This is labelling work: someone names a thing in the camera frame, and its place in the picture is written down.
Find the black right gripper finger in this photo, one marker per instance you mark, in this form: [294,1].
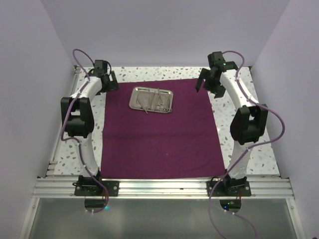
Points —
[218,91]
[202,76]

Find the steel surgical scissors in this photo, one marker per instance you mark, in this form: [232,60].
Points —
[161,104]

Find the steel forceps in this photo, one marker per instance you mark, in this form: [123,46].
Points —
[168,102]

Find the purple cloth wrap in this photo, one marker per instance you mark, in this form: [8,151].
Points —
[181,144]

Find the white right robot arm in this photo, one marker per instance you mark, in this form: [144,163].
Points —
[249,122]

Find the steel instrument tray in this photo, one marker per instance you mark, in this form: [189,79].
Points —
[150,96]

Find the aluminium frame rail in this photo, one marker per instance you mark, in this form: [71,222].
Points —
[259,187]

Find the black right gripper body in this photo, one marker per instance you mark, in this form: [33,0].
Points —
[213,82]

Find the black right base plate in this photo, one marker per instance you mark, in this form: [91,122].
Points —
[230,187]

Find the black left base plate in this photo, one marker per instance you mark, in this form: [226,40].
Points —
[86,186]

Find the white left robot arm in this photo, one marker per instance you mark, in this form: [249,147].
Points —
[77,114]

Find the steel tweezers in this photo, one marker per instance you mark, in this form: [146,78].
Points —
[140,100]

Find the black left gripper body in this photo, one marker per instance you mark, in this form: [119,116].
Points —
[107,74]

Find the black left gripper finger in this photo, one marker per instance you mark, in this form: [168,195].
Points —
[106,87]
[113,84]

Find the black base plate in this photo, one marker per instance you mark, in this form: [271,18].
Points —
[230,187]
[86,186]

